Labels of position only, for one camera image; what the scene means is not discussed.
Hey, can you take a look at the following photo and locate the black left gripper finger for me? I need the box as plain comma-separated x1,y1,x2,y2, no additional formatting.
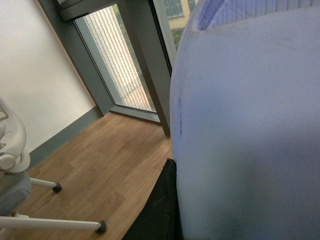
123,158,183,240

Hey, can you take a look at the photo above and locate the light blue slipper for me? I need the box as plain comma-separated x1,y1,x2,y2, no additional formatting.
170,0,320,240

